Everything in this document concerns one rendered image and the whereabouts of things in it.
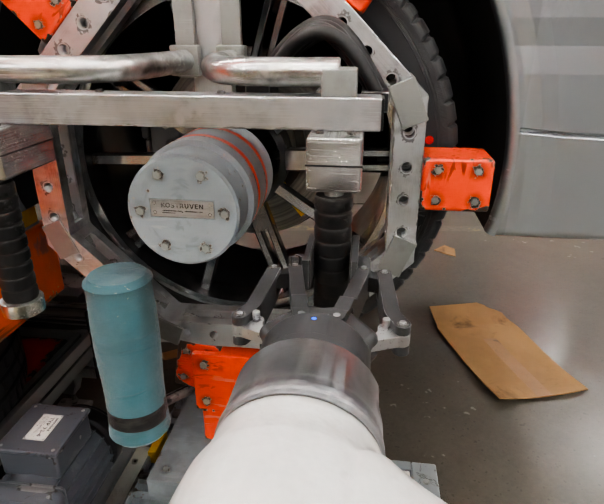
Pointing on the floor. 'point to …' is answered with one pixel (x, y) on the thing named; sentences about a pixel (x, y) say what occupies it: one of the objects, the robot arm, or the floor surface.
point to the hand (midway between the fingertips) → (332, 260)
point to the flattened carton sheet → (501, 353)
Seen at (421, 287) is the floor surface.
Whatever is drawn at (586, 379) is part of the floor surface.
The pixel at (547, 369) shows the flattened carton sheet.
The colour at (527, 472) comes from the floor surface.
